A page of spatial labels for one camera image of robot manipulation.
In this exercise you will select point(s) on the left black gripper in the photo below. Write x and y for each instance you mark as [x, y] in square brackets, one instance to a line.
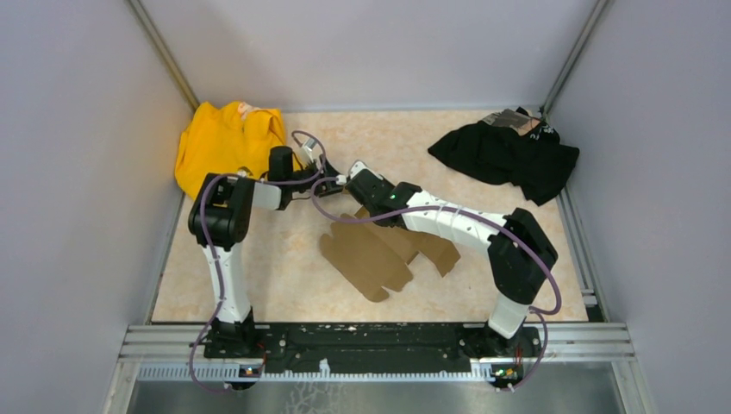
[327, 188]

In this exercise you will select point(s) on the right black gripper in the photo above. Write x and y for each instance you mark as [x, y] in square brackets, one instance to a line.
[392, 187]

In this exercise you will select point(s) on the brown cardboard box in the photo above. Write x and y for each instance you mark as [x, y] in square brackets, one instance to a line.
[375, 260]

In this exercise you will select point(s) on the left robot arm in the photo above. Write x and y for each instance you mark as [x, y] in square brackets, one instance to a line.
[220, 220]

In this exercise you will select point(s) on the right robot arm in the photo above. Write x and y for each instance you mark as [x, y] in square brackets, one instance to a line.
[517, 249]

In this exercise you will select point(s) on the yellow shirt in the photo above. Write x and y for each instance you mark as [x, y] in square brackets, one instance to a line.
[236, 137]

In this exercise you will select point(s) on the black shirt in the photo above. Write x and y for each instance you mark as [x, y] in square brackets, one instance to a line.
[536, 161]

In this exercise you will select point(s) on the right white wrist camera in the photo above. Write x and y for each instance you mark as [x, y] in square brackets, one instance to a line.
[357, 167]

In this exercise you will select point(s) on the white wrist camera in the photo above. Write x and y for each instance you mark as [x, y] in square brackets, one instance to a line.
[357, 167]
[309, 152]

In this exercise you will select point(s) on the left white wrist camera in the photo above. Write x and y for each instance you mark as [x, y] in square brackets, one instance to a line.
[309, 152]

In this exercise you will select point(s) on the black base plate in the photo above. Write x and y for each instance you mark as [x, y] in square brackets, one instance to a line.
[376, 348]

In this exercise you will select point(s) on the aluminium frame rail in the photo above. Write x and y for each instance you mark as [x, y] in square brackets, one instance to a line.
[169, 352]

